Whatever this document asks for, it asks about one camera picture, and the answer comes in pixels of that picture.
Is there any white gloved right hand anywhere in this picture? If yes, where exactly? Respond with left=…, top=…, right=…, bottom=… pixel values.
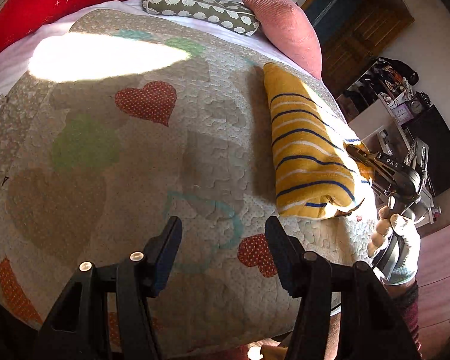
left=367, top=206, right=421, bottom=286

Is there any green hedgehog pattern pillow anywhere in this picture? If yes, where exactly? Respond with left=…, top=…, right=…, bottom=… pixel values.
left=141, top=0, right=260, bottom=37

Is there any small round alarm clock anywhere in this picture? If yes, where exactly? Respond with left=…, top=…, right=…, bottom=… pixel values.
left=408, top=100, right=424, bottom=116

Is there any dark wooden door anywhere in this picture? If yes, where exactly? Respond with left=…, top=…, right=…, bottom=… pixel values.
left=301, top=0, right=414, bottom=98

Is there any dark red sleeve forearm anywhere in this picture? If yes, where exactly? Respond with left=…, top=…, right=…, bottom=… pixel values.
left=385, top=279, right=421, bottom=353

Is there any white square clock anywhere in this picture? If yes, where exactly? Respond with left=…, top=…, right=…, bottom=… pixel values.
left=393, top=104, right=414, bottom=125

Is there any pink corduroy pillow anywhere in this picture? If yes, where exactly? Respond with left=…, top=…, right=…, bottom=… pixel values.
left=242, top=0, right=322, bottom=80

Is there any quilted heart pattern bedspread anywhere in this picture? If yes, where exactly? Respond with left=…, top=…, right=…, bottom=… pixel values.
left=0, top=8, right=380, bottom=359

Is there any white shelf cabinet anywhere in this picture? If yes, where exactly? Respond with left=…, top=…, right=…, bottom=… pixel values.
left=337, top=57, right=450, bottom=234

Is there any yellow striped knit sweater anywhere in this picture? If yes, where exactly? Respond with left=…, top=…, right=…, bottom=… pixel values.
left=263, top=63, right=374, bottom=220

